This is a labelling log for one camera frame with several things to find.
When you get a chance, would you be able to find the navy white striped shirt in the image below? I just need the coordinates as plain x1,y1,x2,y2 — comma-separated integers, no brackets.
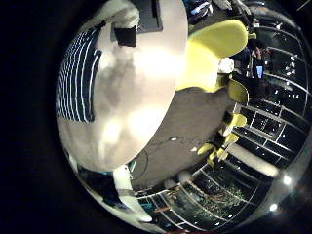
56,27,103,124

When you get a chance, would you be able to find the large yellow lounge chair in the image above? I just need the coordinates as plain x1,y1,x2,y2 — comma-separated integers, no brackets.
175,19,250,94

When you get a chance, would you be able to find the white round object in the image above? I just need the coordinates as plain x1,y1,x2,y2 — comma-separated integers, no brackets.
217,58,235,74

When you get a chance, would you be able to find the yellow shell chair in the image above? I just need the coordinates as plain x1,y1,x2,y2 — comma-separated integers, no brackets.
227,78,251,105

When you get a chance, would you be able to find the person in dark clothes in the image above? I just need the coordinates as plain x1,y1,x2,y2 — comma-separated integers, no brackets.
240,37,271,96

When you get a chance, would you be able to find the small yellow chair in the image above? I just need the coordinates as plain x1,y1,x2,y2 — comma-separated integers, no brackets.
208,147,229,170
227,112,248,129
197,142,216,156
223,132,241,146

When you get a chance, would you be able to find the white round stool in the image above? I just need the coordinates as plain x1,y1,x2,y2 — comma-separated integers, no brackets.
162,177,176,190
176,170,193,183

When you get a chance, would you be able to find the long pale bench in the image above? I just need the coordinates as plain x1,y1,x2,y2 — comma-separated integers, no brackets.
227,142,281,178

